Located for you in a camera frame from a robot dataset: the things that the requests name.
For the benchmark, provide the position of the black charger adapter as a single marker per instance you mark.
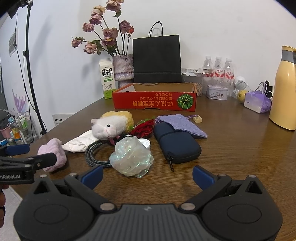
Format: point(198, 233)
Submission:
point(268, 90)

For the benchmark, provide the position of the clear jar with seeds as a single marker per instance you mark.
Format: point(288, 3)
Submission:
point(195, 79)

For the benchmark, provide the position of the right water bottle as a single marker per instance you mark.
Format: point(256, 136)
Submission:
point(228, 80)

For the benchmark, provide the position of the left water bottle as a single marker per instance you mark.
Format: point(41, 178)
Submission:
point(207, 78)

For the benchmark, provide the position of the black light stand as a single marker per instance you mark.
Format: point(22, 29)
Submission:
point(12, 11)

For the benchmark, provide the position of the yellow thermos jug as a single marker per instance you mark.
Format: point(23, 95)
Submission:
point(283, 108)

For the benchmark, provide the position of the red artificial rose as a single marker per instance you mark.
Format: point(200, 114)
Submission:
point(143, 130)

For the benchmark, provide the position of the lavender tin box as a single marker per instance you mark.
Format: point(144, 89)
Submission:
point(216, 92)

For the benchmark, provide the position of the small white round device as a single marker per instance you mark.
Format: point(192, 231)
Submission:
point(239, 84)

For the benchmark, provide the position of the purple knit pouch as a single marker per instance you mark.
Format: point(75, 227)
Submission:
point(180, 122)

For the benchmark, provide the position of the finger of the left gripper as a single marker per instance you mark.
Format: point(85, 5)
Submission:
point(42, 161)
point(14, 150)

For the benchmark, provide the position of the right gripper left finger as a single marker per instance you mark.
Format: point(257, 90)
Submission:
point(82, 187)

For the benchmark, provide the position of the purple tissue pack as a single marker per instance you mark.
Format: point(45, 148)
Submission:
point(257, 101)

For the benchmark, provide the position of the white bottle cap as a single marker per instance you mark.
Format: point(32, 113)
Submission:
point(146, 143)

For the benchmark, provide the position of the navy zipper case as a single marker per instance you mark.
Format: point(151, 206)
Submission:
point(177, 146)

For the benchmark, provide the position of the yellow green apple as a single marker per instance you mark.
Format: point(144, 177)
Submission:
point(241, 95)

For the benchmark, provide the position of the red pumpkin cardboard box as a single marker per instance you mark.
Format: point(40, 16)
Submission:
point(162, 96)

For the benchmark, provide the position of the dried rose bouquet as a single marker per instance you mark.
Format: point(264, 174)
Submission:
point(114, 41)

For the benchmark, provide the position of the person's left hand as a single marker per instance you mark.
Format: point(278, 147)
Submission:
point(2, 204)

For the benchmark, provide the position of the iridescent plastic wrap ball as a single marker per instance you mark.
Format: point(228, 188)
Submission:
point(131, 158)

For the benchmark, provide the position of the beige mahjong tile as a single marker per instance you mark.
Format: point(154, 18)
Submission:
point(197, 119)

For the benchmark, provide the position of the cluttered side shelf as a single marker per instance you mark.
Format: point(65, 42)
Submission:
point(18, 129)

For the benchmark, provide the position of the white green milk carton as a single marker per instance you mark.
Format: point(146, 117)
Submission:
point(107, 77)

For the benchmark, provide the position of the black paper bag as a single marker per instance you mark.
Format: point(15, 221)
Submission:
point(157, 59)

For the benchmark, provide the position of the pink fluffy scrunchie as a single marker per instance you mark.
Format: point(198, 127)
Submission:
point(54, 146)

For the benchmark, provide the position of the middle water bottle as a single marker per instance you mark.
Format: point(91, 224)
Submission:
point(218, 72)

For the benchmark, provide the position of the sheep plush toy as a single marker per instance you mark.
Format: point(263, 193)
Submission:
point(111, 124)

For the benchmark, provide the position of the white wall socket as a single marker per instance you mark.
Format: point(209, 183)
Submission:
point(59, 118)

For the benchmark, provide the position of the white tissue cloth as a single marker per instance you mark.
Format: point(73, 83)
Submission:
point(81, 143)

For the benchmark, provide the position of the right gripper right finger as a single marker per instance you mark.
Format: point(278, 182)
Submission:
point(212, 187)

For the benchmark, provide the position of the water bottle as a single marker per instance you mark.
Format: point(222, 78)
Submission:
point(218, 72)
point(207, 78)
point(228, 80)

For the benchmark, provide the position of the flat white carton box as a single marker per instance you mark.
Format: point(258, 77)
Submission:
point(196, 72)

